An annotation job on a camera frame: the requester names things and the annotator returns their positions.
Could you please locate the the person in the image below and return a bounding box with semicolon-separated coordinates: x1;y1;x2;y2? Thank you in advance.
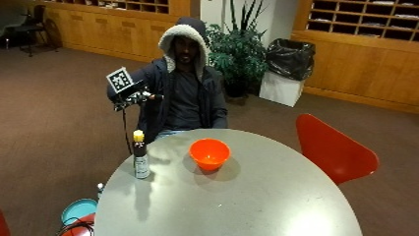
129;17;229;145

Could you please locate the white marker cube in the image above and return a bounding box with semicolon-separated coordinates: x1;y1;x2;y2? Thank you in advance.
105;67;134;94

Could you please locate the dark bottle with yellow cap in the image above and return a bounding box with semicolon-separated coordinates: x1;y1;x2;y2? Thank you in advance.
130;129;152;180

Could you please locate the orange plastic bowl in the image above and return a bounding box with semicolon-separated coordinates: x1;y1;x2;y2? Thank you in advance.
187;138;231;172

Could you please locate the wooden cabinet with cubbyholes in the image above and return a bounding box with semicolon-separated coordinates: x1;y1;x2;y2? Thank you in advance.
25;0;193;63

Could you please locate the potted green plant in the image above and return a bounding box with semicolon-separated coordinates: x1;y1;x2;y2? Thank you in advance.
205;0;270;98

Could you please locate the white bin with black bag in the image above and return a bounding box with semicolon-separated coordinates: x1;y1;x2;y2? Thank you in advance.
258;37;316;108

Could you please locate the black chair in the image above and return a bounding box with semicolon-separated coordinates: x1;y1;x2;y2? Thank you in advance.
12;4;60;58

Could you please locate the teal round lid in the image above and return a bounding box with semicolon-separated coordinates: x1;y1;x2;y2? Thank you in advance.
60;198;98;226

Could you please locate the red round container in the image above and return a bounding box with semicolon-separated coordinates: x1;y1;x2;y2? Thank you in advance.
56;212;97;236

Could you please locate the red chair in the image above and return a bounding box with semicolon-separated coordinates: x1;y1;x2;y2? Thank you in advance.
294;113;380;187

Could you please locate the wooden pigeonhole shelf cabinet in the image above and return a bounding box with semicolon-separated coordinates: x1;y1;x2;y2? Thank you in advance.
291;0;419;115

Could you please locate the black glove cable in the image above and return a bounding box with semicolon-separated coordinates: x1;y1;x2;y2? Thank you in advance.
121;107;133;155

